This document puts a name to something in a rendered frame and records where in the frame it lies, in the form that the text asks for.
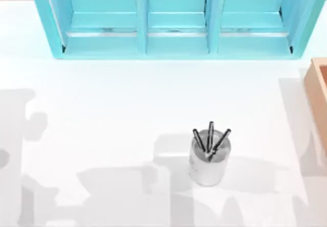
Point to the black pen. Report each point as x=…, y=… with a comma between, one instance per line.
x=220, y=142
x=210, y=135
x=199, y=140

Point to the light blue rack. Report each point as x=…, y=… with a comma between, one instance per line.
x=176, y=43

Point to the silver pen cup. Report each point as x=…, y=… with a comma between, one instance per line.
x=208, y=170

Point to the salmon-coloured box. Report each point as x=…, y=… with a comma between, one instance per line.
x=315, y=89

